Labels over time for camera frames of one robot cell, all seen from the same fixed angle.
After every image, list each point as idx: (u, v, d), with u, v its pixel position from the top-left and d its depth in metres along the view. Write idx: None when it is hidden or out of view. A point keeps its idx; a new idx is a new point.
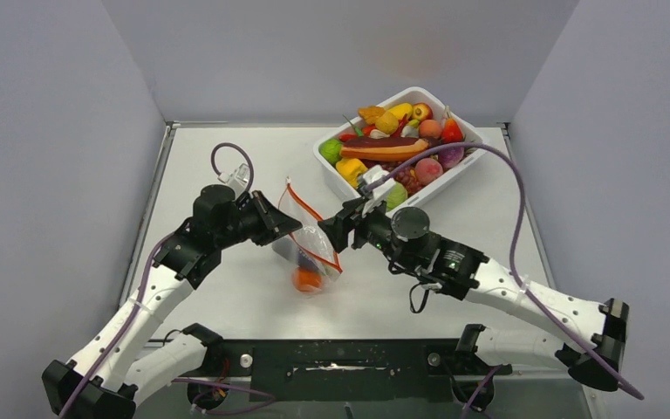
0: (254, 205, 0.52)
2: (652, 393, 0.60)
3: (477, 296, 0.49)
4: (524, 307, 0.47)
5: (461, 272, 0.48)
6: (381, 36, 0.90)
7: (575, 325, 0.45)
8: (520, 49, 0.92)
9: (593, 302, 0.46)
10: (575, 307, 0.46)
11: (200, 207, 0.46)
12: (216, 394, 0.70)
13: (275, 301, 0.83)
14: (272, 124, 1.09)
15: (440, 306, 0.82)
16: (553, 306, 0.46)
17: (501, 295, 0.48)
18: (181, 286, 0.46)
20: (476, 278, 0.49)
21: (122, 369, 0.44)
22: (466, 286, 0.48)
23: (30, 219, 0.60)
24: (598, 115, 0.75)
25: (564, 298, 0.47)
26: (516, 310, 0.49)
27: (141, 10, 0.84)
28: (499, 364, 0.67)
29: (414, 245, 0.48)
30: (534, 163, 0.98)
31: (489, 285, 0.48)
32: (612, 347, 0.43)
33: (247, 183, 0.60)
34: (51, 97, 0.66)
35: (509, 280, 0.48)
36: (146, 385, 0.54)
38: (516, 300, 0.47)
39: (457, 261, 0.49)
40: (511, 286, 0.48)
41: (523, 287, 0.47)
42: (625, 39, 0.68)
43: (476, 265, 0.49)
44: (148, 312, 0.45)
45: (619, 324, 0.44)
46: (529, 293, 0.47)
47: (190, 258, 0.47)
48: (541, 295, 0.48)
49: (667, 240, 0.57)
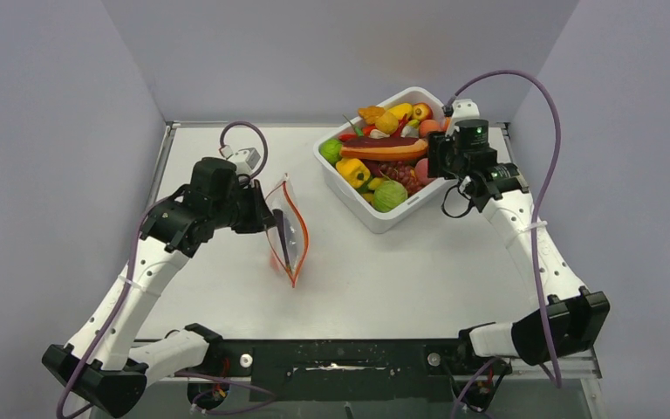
0: (250, 193, 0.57)
2: (653, 391, 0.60)
3: (492, 212, 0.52)
4: (518, 239, 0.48)
5: (495, 182, 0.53)
6: (380, 37, 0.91)
7: (544, 275, 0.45)
8: (518, 50, 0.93)
9: (580, 280, 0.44)
10: (560, 271, 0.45)
11: (199, 171, 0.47)
12: (216, 394, 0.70)
13: (275, 299, 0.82)
14: (273, 124, 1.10)
15: (442, 304, 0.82)
16: (542, 254, 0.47)
17: (510, 219, 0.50)
18: (174, 257, 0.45)
20: (502, 195, 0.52)
21: (122, 348, 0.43)
22: (489, 191, 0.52)
23: (30, 216, 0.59)
24: (595, 115, 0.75)
25: (557, 257, 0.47)
26: (511, 241, 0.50)
27: (142, 11, 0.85)
28: (485, 355, 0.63)
29: (468, 146, 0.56)
30: (534, 162, 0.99)
31: (509, 205, 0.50)
32: (563, 313, 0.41)
33: (253, 169, 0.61)
34: (51, 94, 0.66)
35: (527, 215, 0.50)
36: (157, 366, 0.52)
38: (517, 230, 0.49)
39: (501, 175, 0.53)
40: (525, 221, 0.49)
41: (534, 224, 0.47)
42: (622, 40, 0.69)
43: (511, 187, 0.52)
44: (140, 289, 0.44)
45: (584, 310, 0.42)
46: (534, 230, 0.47)
47: (181, 227, 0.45)
48: (541, 242, 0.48)
49: (666, 238, 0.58)
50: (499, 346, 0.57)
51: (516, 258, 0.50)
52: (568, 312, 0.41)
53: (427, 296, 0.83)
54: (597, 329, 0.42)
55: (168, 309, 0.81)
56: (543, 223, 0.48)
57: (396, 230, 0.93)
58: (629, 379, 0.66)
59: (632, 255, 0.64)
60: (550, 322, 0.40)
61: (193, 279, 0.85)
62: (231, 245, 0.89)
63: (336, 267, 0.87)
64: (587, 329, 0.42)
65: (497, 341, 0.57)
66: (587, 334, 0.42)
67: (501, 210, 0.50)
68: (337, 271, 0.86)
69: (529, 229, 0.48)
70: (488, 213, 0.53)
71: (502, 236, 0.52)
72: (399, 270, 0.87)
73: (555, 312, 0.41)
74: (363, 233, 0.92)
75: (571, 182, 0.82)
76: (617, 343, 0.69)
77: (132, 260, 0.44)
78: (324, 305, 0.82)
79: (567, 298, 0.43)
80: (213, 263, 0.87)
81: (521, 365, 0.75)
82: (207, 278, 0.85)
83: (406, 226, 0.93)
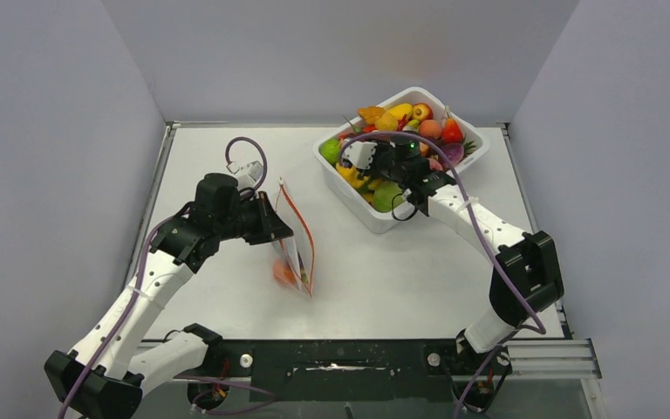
0: (256, 204, 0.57)
2: (652, 394, 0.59)
3: (434, 207, 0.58)
4: (461, 218, 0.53)
5: (427, 185, 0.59)
6: (379, 37, 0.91)
7: (491, 235, 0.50)
8: (520, 50, 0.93)
9: (520, 229, 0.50)
10: (502, 226, 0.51)
11: (202, 188, 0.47)
12: (216, 394, 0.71)
13: (274, 299, 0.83)
14: (273, 123, 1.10)
15: (441, 300, 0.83)
16: (482, 221, 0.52)
17: (448, 206, 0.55)
18: (181, 271, 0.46)
20: (436, 193, 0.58)
21: (126, 356, 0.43)
22: (425, 193, 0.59)
23: (30, 219, 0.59)
24: (593, 115, 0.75)
25: (495, 218, 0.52)
26: (457, 223, 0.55)
27: (141, 12, 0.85)
28: (483, 349, 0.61)
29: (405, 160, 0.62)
30: (533, 163, 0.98)
31: (441, 196, 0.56)
32: (516, 257, 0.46)
33: (256, 182, 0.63)
34: (52, 98, 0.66)
35: (458, 198, 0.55)
36: (153, 375, 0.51)
38: (456, 210, 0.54)
39: (433, 179, 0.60)
40: (460, 202, 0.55)
41: (467, 201, 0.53)
42: (619, 40, 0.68)
43: (440, 185, 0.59)
44: (148, 298, 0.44)
45: (532, 249, 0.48)
46: (468, 206, 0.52)
47: (188, 242, 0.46)
48: (480, 213, 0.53)
49: (666, 241, 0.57)
50: (490, 331, 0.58)
51: (468, 234, 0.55)
52: (518, 255, 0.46)
53: (430, 298, 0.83)
54: (552, 263, 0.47)
55: (169, 308, 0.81)
56: (475, 198, 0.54)
57: (395, 230, 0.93)
58: (628, 381, 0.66)
59: (632, 256, 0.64)
60: (507, 269, 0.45)
61: (192, 280, 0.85)
62: (229, 245, 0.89)
63: (335, 269, 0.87)
64: (544, 262, 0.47)
65: (488, 325, 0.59)
66: (547, 270, 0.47)
67: (439, 203, 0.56)
68: (338, 271, 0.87)
69: (465, 206, 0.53)
70: (434, 210, 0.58)
71: (449, 223, 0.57)
72: (399, 271, 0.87)
73: (509, 258, 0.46)
74: (363, 232, 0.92)
75: (572, 181, 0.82)
76: (614, 346, 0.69)
77: (140, 271, 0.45)
78: (323, 305, 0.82)
79: (513, 244, 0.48)
80: (213, 261, 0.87)
81: (523, 365, 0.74)
82: (207, 278, 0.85)
83: (406, 226, 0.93)
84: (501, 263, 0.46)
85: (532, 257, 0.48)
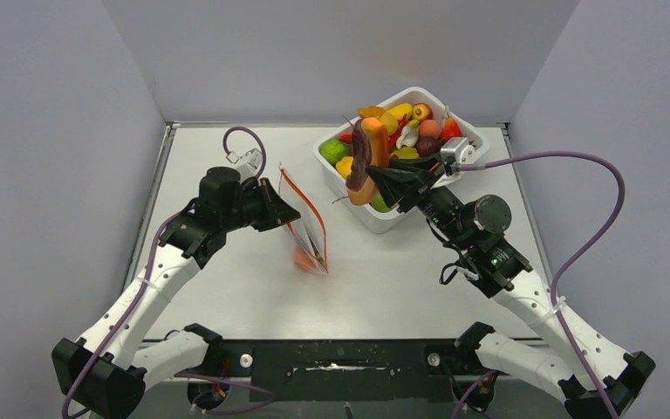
0: (260, 192, 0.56)
2: (657, 398, 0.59)
3: (507, 299, 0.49)
4: (549, 326, 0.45)
5: (498, 270, 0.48)
6: (379, 37, 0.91)
7: (591, 357, 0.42)
8: (520, 51, 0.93)
9: (620, 348, 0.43)
10: (601, 346, 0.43)
11: (205, 185, 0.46)
12: (216, 394, 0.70)
13: (275, 300, 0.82)
14: (272, 123, 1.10)
15: (440, 298, 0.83)
16: (578, 335, 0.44)
17: (531, 306, 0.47)
18: (189, 264, 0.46)
20: (512, 283, 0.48)
21: (133, 346, 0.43)
22: (502, 285, 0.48)
23: (30, 216, 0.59)
24: (592, 115, 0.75)
25: (590, 331, 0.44)
26: (541, 327, 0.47)
27: (141, 12, 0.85)
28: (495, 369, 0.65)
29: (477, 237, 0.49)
30: (533, 163, 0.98)
31: (524, 292, 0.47)
32: (625, 394, 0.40)
33: (256, 169, 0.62)
34: (51, 97, 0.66)
35: (543, 296, 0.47)
36: (154, 371, 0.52)
38: (543, 317, 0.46)
39: (502, 259, 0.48)
40: (547, 305, 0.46)
41: (557, 308, 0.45)
42: (619, 40, 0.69)
43: (516, 271, 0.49)
44: (157, 290, 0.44)
45: (639, 381, 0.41)
46: (560, 314, 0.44)
47: (197, 237, 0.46)
48: (570, 321, 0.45)
49: (666, 240, 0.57)
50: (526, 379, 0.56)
51: (548, 340, 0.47)
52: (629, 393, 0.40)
53: (429, 297, 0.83)
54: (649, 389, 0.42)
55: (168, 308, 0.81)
56: (564, 301, 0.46)
57: (395, 229, 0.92)
58: None
59: (632, 256, 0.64)
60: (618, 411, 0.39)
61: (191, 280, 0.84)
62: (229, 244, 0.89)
63: (334, 271, 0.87)
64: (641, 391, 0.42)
65: (523, 374, 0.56)
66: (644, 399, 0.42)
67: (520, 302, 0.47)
68: (338, 272, 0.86)
69: (554, 312, 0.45)
70: (503, 300, 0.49)
71: (524, 320, 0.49)
72: (399, 269, 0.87)
73: (616, 394, 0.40)
74: (363, 231, 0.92)
75: (572, 182, 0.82)
76: None
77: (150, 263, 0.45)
78: (323, 305, 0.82)
79: (619, 375, 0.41)
80: (213, 261, 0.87)
81: None
82: (206, 278, 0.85)
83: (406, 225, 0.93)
84: (610, 399, 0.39)
85: (634, 392, 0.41)
